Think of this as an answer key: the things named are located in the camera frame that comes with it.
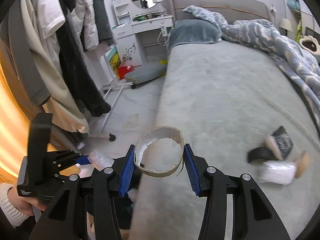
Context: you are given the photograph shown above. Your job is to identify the blue patterned fleece blanket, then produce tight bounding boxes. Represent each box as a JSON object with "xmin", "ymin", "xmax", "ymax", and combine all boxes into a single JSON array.
[{"xmin": 183, "ymin": 5, "xmax": 319, "ymax": 125}]

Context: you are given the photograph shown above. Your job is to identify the black foil packet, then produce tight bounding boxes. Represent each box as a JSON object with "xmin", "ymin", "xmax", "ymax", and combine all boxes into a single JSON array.
[{"xmin": 265, "ymin": 126, "xmax": 293, "ymax": 160}]

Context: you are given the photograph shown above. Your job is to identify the grey green bed sheet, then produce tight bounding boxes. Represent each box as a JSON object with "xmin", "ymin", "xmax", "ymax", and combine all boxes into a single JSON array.
[{"xmin": 129, "ymin": 41, "xmax": 319, "ymax": 239}]

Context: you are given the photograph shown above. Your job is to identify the left forearm cream sweater sleeve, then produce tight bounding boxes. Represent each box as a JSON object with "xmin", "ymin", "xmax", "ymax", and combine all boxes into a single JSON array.
[{"xmin": 0, "ymin": 183, "xmax": 29, "ymax": 228}]

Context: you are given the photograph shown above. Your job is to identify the grey upholstered headboard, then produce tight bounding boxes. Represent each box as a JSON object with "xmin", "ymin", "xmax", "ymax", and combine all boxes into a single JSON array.
[{"xmin": 162, "ymin": 0, "xmax": 271, "ymax": 24}]

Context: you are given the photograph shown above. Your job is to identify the grey cushioned stool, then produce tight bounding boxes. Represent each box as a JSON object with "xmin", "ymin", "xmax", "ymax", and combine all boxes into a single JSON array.
[{"xmin": 125, "ymin": 61, "xmax": 167, "ymax": 89}]

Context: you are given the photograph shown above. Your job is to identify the tall cardboard tape core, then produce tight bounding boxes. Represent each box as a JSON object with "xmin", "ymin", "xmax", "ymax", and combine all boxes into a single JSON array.
[{"xmin": 295, "ymin": 151, "xmax": 311, "ymax": 179}]

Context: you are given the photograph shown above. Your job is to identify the left hand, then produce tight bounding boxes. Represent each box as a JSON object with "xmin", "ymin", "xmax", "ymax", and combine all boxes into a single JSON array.
[{"xmin": 8, "ymin": 186, "xmax": 47, "ymax": 216}]

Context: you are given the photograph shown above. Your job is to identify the bedside table lamp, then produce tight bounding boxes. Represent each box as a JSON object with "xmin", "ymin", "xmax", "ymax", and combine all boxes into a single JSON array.
[{"xmin": 279, "ymin": 18, "xmax": 293, "ymax": 38}]

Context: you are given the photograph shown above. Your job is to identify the red box on floor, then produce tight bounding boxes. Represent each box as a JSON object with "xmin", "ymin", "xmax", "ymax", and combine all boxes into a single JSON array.
[{"xmin": 117, "ymin": 65, "xmax": 134, "ymax": 80}]

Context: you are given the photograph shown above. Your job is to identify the white dressing table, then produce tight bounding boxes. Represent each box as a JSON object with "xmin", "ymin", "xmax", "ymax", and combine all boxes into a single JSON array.
[{"xmin": 113, "ymin": 0, "xmax": 173, "ymax": 67}]

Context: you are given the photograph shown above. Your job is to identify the cardboard tape ring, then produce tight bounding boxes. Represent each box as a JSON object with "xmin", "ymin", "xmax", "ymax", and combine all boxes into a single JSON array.
[{"xmin": 133, "ymin": 126, "xmax": 186, "ymax": 178}]

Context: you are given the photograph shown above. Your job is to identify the cream cat bed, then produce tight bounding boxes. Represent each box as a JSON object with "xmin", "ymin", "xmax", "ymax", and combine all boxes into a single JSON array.
[{"xmin": 299, "ymin": 35, "xmax": 320, "ymax": 56}]

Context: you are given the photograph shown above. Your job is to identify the clothes rack with garments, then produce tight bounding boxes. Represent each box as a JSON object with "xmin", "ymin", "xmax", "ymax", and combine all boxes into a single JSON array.
[{"xmin": 0, "ymin": 0, "xmax": 135, "ymax": 142}]

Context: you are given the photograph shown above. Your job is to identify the blue grey pillow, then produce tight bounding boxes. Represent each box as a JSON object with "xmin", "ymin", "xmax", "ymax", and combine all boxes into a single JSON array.
[{"xmin": 167, "ymin": 19, "xmax": 222, "ymax": 53}]

